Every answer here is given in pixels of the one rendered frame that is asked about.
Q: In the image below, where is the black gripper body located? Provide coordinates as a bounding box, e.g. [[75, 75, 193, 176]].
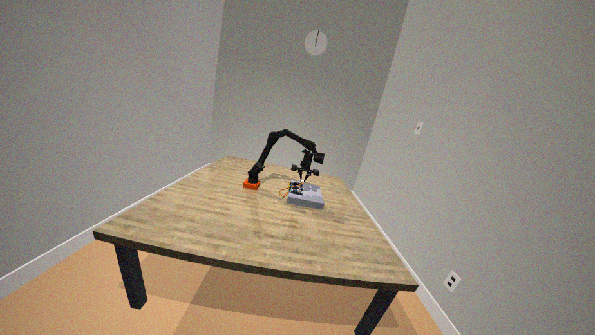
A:
[[291, 160, 319, 176]]

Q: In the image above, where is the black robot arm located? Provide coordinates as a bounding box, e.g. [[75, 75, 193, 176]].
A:
[[247, 129, 325, 184]]

